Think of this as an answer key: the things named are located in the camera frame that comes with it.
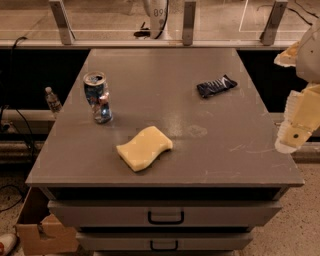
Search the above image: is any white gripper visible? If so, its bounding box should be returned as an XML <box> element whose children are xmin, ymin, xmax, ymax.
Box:
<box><xmin>274</xmin><ymin>20</ymin><xmax>320</xmax><ymax>154</ymax></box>

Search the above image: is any grey drawer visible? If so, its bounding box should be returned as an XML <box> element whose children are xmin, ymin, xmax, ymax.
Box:
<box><xmin>48</xmin><ymin>200</ymin><xmax>281</xmax><ymax>228</ymax></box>
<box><xmin>76</xmin><ymin>233</ymin><xmax>253</xmax><ymax>252</ymax></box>

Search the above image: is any black cable left side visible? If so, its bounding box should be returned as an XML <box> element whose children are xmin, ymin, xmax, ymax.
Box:
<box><xmin>0</xmin><ymin>35</ymin><xmax>38</xmax><ymax>161</ymax></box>

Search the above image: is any white shoe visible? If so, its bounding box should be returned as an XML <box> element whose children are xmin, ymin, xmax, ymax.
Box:
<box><xmin>0</xmin><ymin>233</ymin><xmax>17</xmax><ymax>256</ymax></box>

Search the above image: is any metal bracket post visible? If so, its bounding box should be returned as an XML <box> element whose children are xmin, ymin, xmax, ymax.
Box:
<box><xmin>49</xmin><ymin>0</ymin><xmax>75</xmax><ymax>45</ymax></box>
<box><xmin>182</xmin><ymin>0</ymin><xmax>196</xmax><ymax>46</ymax></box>
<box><xmin>260</xmin><ymin>0</ymin><xmax>288</xmax><ymax>46</ymax></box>

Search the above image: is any clear plastic water bottle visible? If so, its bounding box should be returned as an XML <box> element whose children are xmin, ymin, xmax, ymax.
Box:
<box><xmin>45</xmin><ymin>87</ymin><xmax>62</xmax><ymax>113</ymax></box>

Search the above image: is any grey drawer cabinet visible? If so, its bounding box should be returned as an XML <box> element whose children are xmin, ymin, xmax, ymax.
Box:
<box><xmin>27</xmin><ymin>48</ymin><xmax>303</xmax><ymax>256</ymax></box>

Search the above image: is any right metal bracket post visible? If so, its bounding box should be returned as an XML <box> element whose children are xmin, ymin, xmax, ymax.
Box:
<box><xmin>260</xmin><ymin>0</ymin><xmax>288</xmax><ymax>46</ymax></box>

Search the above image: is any middle metal bracket post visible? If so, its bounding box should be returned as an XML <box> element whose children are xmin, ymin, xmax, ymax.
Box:
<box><xmin>182</xmin><ymin>0</ymin><xmax>196</xmax><ymax>46</ymax></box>

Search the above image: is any yellow sponge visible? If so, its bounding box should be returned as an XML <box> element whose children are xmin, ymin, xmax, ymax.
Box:
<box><xmin>116</xmin><ymin>126</ymin><xmax>173</xmax><ymax>172</ymax></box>

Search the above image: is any crushed blue soda can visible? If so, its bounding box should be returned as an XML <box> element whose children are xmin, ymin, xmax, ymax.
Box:
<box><xmin>83</xmin><ymin>71</ymin><xmax>112</xmax><ymax>124</ymax></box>

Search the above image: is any lower grey drawer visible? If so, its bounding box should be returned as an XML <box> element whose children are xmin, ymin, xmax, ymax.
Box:
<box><xmin>76</xmin><ymin>233</ymin><xmax>253</xmax><ymax>252</ymax></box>

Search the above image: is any left metal bracket post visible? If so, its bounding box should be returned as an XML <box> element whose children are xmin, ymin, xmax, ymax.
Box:
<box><xmin>49</xmin><ymin>0</ymin><xmax>75</xmax><ymax>45</ymax></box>

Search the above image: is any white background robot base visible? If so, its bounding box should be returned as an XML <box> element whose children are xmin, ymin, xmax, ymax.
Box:
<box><xmin>134</xmin><ymin>0</ymin><xmax>169</xmax><ymax>40</ymax></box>

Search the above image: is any upper grey drawer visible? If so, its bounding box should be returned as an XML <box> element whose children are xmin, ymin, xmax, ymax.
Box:
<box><xmin>48</xmin><ymin>200</ymin><xmax>281</xmax><ymax>228</ymax></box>

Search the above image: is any brown cardboard box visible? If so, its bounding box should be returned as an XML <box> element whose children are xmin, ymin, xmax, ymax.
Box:
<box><xmin>14</xmin><ymin>187</ymin><xmax>80</xmax><ymax>256</ymax></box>

